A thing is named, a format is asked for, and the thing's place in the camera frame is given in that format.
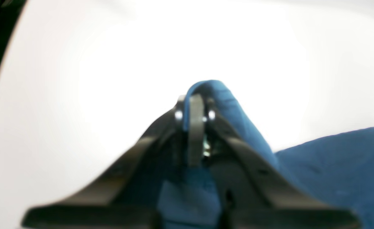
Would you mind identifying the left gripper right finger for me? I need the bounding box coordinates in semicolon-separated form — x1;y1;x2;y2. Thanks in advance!
204;99;362;229

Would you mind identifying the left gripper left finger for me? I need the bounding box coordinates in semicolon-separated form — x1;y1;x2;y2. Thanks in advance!
21;96;184;229

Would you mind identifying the dark blue t-shirt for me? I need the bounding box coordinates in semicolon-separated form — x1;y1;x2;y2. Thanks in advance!
157;80;374;229

